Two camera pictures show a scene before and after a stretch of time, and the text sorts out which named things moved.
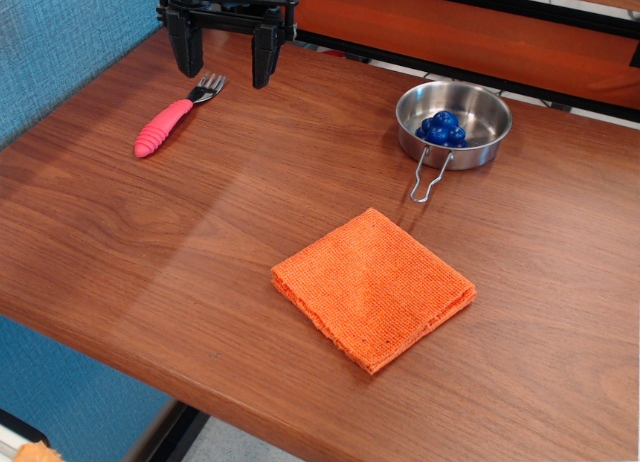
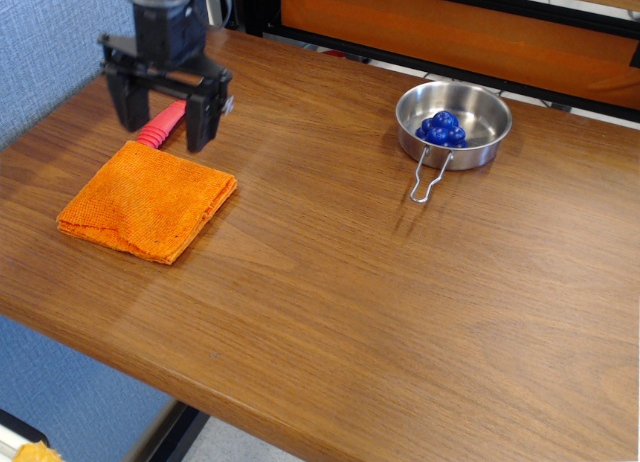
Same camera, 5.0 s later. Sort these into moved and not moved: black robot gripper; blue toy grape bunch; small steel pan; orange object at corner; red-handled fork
Moved: black robot gripper
Not moved: orange object at corner; red-handled fork; small steel pan; blue toy grape bunch
